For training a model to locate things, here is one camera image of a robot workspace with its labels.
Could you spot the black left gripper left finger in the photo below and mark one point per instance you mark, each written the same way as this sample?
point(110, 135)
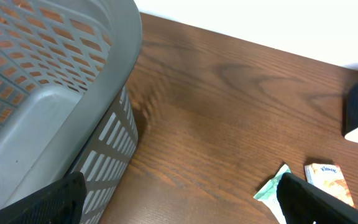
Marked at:
point(59, 202)

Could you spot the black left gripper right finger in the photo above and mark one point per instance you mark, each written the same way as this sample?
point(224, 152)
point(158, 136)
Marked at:
point(302, 202)

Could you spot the teal snack bar wrapper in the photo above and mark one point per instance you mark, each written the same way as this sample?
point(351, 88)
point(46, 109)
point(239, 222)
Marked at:
point(268, 194)

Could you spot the small orange tissue pack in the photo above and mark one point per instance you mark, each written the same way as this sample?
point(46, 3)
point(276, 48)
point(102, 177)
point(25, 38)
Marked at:
point(329, 178)

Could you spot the grey plastic mesh basket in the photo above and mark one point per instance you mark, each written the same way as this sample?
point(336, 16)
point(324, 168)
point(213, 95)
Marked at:
point(64, 105)

